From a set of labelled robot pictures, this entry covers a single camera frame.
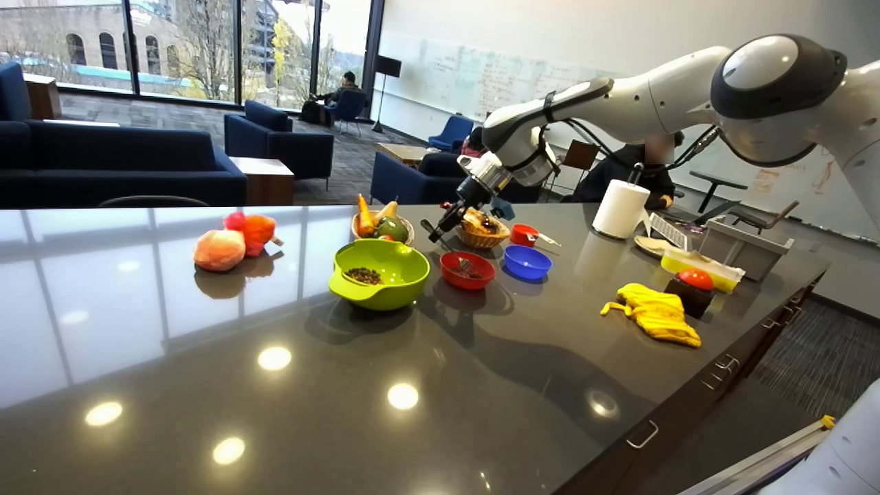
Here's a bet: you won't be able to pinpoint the white paper sheet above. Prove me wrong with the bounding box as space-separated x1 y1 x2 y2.
760 380 880 495

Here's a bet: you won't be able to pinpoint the yellow plastic container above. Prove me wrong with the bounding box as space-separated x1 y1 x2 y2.
658 244 749 298

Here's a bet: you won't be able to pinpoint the white paper towel roll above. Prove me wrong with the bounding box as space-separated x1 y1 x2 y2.
590 178 653 241

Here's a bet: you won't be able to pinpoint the green plastic bowl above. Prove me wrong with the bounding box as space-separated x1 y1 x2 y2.
327 237 436 314

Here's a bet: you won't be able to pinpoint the person in black jacket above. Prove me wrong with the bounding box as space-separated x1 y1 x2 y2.
575 129 687 211

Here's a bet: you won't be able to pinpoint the red plush tomato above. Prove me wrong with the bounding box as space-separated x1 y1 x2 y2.
223 208 282 261

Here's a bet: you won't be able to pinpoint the blue plastic bowl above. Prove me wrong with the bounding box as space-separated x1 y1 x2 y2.
502 241 557 287

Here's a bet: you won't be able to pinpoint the dark food bits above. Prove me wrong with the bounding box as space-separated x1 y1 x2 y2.
345 265 385 287

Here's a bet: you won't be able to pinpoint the person seated by window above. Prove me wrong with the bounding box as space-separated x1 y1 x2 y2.
327 70 370 122

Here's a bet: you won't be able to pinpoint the blue high-back chair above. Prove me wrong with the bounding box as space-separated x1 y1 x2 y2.
0 61 37 122

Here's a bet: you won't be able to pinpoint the bright blue lounge chair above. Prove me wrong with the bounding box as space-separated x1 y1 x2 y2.
426 109 480 155

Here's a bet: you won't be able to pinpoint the grey box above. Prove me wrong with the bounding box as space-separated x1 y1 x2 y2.
698 217 796 284

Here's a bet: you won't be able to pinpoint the low wooden table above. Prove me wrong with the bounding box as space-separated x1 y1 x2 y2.
377 141 436 169

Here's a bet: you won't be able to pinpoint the clear plastic lid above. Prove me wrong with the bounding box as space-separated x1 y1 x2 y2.
643 208 690 254

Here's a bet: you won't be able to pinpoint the dark blue armchair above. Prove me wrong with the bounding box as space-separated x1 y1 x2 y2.
223 100 337 181

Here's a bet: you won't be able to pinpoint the yellow knitted cloth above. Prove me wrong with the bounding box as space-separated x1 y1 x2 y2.
599 281 704 349

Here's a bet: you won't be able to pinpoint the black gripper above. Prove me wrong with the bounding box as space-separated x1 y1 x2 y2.
418 170 504 248

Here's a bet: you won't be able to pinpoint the green toy avocado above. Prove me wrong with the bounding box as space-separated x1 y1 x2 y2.
377 214 414 244

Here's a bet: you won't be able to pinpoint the brown chair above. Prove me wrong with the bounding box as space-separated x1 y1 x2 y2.
558 138 602 174

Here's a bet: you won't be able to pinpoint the wooden cabinet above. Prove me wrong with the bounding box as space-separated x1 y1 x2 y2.
23 74 64 119

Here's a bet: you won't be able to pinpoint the orange plastic bowl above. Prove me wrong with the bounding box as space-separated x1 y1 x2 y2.
437 248 502 298

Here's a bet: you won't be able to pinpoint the dark blue two-seat sofa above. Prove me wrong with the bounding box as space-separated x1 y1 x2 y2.
370 148 546 206

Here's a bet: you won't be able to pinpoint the red measuring cup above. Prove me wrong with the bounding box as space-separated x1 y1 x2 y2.
509 221 561 248

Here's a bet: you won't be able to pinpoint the wooden coffee table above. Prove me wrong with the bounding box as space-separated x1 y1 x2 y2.
228 155 297 206

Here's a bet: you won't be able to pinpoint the peach plush toy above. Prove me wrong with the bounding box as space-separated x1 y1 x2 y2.
192 228 250 274

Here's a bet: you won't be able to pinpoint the yellow wicker basket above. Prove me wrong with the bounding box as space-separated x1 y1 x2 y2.
454 206 515 254

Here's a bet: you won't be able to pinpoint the snack packet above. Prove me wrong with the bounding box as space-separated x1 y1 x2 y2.
460 206 507 237

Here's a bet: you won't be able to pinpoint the white rod yellow tip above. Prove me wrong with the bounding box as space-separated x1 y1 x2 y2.
682 413 839 495

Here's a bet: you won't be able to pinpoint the white plate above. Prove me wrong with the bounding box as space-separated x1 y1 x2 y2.
630 233 682 259

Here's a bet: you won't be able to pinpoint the long dark blue sofa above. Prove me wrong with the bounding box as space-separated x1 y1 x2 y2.
0 119 247 208

